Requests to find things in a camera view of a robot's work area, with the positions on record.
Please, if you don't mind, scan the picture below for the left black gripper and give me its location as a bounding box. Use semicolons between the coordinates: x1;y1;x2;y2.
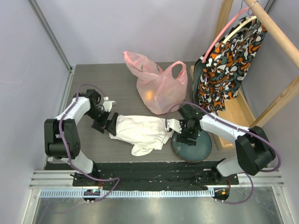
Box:
85;107;118;136

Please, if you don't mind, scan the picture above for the pink plastic bag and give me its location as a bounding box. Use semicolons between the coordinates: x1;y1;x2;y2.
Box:
123;51;188;115

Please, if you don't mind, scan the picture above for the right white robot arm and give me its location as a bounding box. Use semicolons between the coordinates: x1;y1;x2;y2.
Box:
168;103;278;184

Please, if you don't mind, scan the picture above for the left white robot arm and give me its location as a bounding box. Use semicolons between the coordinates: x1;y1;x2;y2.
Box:
44;89;119;186

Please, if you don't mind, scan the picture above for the orange fake fruit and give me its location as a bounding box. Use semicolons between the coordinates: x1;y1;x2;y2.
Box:
145;91;155;101

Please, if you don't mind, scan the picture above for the blue ceramic plate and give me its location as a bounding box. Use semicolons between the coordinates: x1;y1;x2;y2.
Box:
171;131;212;163

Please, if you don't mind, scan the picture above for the white cloth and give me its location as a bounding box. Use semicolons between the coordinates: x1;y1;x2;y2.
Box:
109;115;173;156

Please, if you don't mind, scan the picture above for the wooden clothes rack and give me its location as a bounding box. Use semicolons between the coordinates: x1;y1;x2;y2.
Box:
189;0;299;150

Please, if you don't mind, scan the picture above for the patterned orange black garment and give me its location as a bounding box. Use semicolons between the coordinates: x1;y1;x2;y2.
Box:
192;16;267;113

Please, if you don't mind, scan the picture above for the pink clothes hanger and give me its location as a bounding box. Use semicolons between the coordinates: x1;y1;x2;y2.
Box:
202;7;249;63

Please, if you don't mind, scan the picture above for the cream clothes hanger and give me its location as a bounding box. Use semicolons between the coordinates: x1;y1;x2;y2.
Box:
222;16;257;44

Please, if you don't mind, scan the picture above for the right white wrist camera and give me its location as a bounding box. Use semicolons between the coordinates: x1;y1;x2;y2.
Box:
165;119;182;133

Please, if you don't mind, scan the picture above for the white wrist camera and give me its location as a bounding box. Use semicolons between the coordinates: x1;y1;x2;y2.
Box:
102;97;116;112
165;119;182;133

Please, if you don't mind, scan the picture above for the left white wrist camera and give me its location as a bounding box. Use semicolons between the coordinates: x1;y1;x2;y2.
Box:
102;97;116;112

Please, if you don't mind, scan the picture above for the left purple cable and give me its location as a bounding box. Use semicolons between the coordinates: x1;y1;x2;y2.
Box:
58;83;120;203

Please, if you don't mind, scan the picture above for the purple cable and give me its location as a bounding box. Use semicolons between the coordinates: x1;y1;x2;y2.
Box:
165;102;282;205
58;83;120;203

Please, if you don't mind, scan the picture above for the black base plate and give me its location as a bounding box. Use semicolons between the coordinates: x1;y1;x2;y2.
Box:
72;161;239;191

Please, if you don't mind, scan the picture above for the aluminium rail frame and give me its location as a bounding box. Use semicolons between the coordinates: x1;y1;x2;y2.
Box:
22;65;292;224

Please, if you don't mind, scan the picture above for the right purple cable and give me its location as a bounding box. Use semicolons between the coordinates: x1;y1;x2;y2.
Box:
165;102;282;205

